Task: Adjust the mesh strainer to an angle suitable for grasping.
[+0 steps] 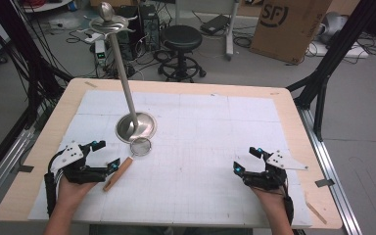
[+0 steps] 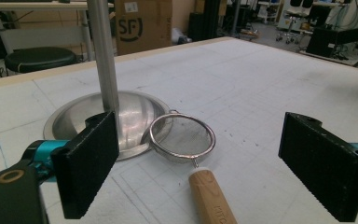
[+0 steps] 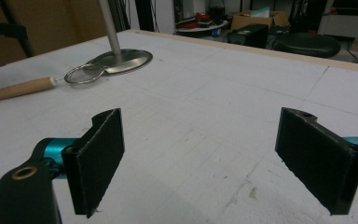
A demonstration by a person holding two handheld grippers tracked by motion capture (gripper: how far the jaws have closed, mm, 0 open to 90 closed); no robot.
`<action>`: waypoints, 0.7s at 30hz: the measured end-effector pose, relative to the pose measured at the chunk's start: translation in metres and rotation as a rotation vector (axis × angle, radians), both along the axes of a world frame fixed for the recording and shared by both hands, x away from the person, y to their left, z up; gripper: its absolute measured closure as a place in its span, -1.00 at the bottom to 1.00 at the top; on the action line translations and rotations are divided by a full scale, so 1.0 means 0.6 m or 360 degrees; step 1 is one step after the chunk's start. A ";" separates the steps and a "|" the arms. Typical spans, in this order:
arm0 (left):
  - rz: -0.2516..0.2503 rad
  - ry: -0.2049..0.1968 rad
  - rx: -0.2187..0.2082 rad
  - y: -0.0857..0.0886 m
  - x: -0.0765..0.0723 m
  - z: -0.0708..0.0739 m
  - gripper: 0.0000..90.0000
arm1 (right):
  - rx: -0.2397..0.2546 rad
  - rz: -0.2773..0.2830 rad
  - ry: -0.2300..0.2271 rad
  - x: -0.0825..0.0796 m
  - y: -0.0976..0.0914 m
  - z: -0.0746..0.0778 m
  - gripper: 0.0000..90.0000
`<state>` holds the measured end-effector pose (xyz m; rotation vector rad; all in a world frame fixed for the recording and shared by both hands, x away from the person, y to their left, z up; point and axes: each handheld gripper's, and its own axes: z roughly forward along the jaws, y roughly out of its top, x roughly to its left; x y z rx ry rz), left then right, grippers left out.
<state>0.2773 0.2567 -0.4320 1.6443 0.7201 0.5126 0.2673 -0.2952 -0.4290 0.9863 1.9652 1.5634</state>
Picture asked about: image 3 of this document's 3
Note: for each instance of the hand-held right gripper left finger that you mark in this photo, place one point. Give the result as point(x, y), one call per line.
point(96, 161)

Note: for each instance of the metal stand with round base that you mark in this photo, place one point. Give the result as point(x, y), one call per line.
point(122, 60)

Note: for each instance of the black round stool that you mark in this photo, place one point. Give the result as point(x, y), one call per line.
point(307, 45)

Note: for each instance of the white cabinet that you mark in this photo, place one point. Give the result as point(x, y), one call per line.
point(346, 26)

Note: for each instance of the round white table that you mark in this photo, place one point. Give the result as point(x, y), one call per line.
point(203, 30)

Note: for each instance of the red object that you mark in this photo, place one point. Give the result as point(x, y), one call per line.
point(199, 19)

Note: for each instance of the black box device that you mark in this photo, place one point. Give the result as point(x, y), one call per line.
point(249, 35)

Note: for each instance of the dark slanted stand pole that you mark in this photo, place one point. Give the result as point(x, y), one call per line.
point(20, 37)

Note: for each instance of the cardboard box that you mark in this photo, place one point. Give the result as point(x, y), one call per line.
point(251, 19)

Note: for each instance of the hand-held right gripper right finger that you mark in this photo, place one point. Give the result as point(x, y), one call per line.
point(317, 155)

